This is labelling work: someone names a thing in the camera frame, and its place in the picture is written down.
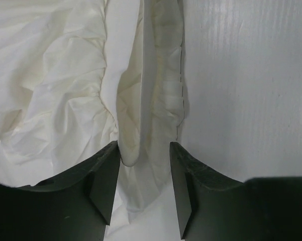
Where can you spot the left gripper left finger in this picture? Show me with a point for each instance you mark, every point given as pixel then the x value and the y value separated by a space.
pixel 73 205

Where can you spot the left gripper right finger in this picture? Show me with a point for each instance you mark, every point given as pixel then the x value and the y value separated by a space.
pixel 212 206

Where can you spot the white skirt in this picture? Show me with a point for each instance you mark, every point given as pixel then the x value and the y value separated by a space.
pixel 77 75

